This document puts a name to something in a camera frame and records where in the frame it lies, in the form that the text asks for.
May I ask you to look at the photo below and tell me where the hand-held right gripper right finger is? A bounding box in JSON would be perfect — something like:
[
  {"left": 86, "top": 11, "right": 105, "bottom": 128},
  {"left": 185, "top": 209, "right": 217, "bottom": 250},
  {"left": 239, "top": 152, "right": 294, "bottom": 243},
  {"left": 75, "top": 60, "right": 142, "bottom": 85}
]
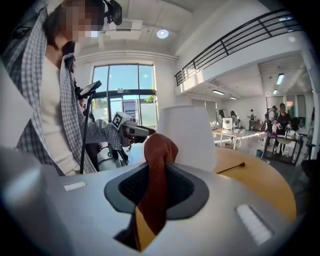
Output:
[{"left": 146, "top": 161, "right": 298, "bottom": 256}]

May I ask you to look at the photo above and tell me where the white box device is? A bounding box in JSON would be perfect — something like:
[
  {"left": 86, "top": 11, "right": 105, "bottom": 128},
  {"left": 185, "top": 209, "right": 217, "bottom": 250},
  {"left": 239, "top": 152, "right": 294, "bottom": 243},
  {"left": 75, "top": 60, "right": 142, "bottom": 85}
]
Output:
[{"left": 222, "top": 117, "right": 235, "bottom": 130}]

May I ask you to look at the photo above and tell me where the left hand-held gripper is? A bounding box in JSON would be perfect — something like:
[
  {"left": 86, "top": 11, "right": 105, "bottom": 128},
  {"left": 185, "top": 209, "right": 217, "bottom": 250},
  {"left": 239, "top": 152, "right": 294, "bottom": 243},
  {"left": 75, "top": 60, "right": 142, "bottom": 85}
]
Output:
[{"left": 111, "top": 111, "right": 157, "bottom": 148}]

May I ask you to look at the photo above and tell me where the thin black stick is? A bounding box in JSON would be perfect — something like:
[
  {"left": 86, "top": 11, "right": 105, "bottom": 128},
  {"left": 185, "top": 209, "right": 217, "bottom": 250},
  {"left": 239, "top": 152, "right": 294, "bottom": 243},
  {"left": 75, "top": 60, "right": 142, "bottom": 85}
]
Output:
[{"left": 215, "top": 161, "right": 246, "bottom": 175}]

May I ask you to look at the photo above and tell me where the white ceiling unit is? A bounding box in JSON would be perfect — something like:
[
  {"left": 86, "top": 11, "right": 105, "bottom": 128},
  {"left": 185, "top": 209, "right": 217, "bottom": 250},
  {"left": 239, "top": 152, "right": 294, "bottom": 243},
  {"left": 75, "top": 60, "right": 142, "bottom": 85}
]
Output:
[{"left": 104, "top": 20, "right": 144, "bottom": 40}]

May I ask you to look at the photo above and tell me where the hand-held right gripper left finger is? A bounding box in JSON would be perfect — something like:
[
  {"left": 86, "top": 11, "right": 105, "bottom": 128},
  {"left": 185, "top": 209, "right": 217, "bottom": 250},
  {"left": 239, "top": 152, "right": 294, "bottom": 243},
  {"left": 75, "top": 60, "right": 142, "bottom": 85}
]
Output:
[{"left": 0, "top": 146, "right": 151, "bottom": 256}]

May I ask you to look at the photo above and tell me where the white work table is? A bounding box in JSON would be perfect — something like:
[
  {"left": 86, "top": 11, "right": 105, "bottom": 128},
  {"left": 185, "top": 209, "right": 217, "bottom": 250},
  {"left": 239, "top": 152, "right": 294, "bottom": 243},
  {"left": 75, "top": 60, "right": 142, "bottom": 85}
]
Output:
[{"left": 211, "top": 127, "right": 245, "bottom": 151}]

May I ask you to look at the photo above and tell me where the person's left forearm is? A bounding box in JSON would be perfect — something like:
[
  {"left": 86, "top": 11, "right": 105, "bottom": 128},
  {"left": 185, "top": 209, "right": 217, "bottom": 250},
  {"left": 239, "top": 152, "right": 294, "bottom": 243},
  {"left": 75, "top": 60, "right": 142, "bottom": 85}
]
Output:
[{"left": 84, "top": 119, "right": 123, "bottom": 152}]

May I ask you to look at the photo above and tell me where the white undershirt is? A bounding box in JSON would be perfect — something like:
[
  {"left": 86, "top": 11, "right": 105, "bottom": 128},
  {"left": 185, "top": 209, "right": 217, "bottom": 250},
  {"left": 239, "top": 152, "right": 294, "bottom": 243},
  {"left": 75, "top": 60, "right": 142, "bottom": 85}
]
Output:
[{"left": 39, "top": 53, "right": 82, "bottom": 176}]

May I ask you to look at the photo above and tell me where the large glass window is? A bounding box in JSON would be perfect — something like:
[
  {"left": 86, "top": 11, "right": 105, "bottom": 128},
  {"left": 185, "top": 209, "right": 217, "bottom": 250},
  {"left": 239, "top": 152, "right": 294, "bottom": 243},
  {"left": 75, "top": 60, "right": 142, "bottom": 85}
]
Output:
[{"left": 91, "top": 63, "right": 158, "bottom": 131}]

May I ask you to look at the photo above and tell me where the brown cloth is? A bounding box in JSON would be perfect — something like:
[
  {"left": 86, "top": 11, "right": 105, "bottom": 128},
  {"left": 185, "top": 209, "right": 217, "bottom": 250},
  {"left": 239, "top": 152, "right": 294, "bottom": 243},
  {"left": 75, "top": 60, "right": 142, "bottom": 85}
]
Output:
[{"left": 131, "top": 133, "right": 180, "bottom": 251}]

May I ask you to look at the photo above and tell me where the black screen on stand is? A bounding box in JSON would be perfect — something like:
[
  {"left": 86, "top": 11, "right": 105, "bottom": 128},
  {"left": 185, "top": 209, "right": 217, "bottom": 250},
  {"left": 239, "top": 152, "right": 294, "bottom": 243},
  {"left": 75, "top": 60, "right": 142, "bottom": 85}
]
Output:
[{"left": 78, "top": 80, "right": 103, "bottom": 175}]

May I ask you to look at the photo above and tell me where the white lamp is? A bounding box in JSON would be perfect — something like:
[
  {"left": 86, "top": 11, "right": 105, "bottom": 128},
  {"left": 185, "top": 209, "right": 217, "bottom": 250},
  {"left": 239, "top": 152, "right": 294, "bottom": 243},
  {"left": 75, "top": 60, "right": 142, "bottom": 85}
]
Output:
[{"left": 156, "top": 105, "right": 217, "bottom": 174}]

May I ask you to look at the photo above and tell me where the black balcony railing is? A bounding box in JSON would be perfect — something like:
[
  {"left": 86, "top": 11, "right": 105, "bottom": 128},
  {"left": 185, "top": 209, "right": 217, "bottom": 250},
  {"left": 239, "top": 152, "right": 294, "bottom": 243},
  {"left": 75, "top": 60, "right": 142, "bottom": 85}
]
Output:
[{"left": 174, "top": 9, "right": 305, "bottom": 88}]

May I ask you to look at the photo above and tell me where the checkered shirt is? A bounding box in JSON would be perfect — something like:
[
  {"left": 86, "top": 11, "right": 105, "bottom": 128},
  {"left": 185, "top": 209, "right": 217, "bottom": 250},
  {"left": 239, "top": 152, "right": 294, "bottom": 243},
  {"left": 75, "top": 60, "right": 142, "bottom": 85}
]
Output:
[{"left": 4, "top": 4, "right": 111, "bottom": 177}]

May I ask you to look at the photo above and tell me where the black head-mounted camera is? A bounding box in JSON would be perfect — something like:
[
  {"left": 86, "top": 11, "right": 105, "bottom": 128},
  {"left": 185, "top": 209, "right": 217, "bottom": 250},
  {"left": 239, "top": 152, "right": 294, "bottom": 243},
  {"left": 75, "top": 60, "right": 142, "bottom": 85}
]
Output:
[{"left": 101, "top": 0, "right": 123, "bottom": 26}]

